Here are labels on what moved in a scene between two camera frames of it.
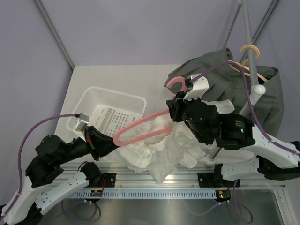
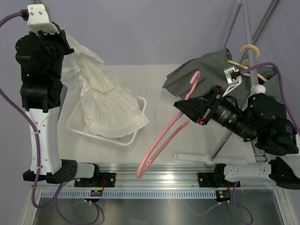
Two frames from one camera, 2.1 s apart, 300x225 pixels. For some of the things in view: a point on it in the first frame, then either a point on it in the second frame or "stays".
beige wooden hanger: x=242 y=67 stays
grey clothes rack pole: x=258 y=89 stays
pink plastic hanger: x=117 y=142 → x=145 y=162
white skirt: x=163 y=153 → x=109 y=108
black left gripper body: x=94 y=145 → x=56 y=44
